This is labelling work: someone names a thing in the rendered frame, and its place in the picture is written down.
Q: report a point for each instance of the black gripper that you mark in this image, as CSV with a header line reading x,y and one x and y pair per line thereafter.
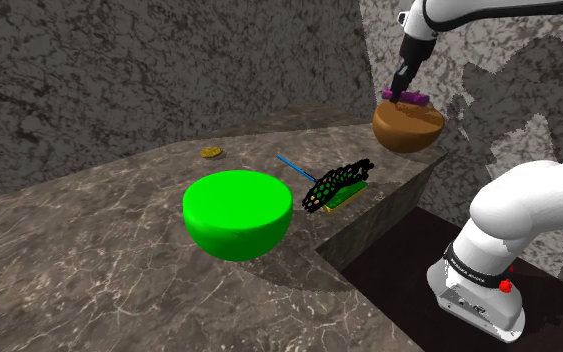
x,y
414,50

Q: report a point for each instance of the purple block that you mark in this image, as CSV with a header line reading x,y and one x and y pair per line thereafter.
x,y
415,98

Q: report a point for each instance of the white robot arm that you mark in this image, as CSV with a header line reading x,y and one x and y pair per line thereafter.
x,y
515,204

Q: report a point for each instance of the brown bowl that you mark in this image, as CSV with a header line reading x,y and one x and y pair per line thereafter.
x,y
408,129

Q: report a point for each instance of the green and yellow sponge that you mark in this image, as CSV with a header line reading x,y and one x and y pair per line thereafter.
x,y
347,196

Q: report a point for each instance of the small yellow-brown round piece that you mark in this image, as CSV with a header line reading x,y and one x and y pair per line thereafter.
x,y
211,152

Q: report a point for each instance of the green bowl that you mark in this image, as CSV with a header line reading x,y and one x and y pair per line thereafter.
x,y
237,213

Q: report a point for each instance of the dark robot stand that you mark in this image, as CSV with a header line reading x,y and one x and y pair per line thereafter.
x,y
408,292

